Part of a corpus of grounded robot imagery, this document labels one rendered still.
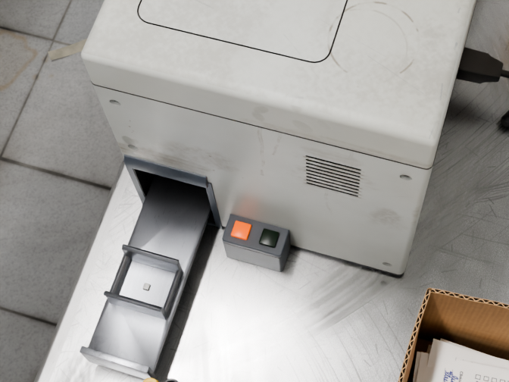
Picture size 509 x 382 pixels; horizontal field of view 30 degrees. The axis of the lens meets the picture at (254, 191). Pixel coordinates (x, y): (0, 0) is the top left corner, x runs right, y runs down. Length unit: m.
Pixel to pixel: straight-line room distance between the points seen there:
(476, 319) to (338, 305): 0.16
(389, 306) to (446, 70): 0.31
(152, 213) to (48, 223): 1.05
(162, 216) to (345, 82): 0.31
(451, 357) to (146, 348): 0.28
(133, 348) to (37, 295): 1.04
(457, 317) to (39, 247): 1.25
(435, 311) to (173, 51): 0.32
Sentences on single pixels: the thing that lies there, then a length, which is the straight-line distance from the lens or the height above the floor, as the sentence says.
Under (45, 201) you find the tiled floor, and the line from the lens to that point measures 2.00.
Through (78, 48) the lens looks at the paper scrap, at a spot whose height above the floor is 0.00.
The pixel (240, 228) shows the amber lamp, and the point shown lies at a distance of 0.91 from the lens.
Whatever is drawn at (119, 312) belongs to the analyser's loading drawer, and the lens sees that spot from 0.91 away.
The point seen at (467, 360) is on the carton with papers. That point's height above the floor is 0.93.
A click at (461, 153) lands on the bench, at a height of 0.88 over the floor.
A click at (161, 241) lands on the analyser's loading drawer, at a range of 0.93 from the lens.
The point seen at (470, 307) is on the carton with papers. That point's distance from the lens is 0.81.
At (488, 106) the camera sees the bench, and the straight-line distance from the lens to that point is 1.04.
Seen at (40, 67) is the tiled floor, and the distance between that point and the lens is 2.15.
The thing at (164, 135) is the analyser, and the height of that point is 1.07.
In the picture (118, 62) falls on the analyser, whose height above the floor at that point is 1.17.
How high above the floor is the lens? 1.77
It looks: 67 degrees down
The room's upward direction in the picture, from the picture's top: 9 degrees counter-clockwise
